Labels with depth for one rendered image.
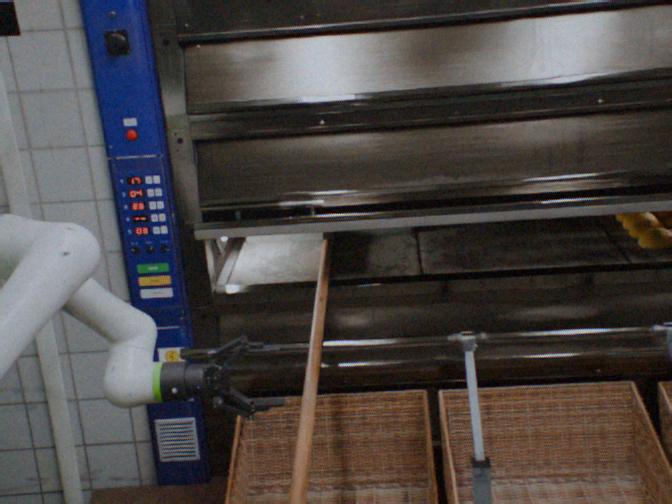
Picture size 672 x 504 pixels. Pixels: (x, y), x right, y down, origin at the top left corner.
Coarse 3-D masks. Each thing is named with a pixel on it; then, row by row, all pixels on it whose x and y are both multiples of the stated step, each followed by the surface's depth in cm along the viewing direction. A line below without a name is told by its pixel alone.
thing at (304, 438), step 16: (320, 272) 270; (320, 288) 257; (320, 304) 246; (320, 320) 237; (320, 336) 228; (320, 352) 222; (304, 384) 205; (304, 400) 197; (304, 416) 191; (304, 432) 185; (304, 448) 179; (304, 464) 174; (304, 480) 170; (304, 496) 166
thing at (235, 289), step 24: (624, 264) 265; (648, 264) 264; (216, 288) 272; (240, 288) 271; (264, 288) 269; (288, 288) 267; (312, 288) 267; (336, 288) 266; (360, 288) 266; (384, 288) 266; (408, 288) 265; (432, 288) 265; (456, 288) 265; (480, 288) 264; (504, 288) 264; (528, 288) 264
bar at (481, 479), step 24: (408, 336) 231; (432, 336) 230; (456, 336) 229; (480, 336) 229; (504, 336) 228; (528, 336) 228; (552, 336) 228; (576, 336) 227; (600, 336) 227; (624, 336) 227; (648, 336) 227; (480, 432) 220; (480, 456) 217; (480, 480) 216
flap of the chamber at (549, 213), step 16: (560, 208) 241; (576, 208) 240; (592, 208) 240; (608, 208) 240; (624, 208) 240; (640, 208) 240; (656, 208) 239; (304, 224) 245; (320, 224) 245; (336, 224) 245; (352, 224) 244; (368, 224) 244; (384, 224) 244; (400, 224) 244; (416, 224) 243; (432, 224) 243; (448, 224) 243
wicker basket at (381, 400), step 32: (256, 416) 275; (288, 416) 275; (320, 416) 274; (352, 416) 274; (384, 416) 273; (416, 416) 273; (256, 448) 276; (288, 448) 276; (320, 448) 275; (352, 448) 275; (384, 448) 274; (416, 448) 273; (288, 480) 276; (320, 480) 276; (352, 480) 275; (384, 480) 274
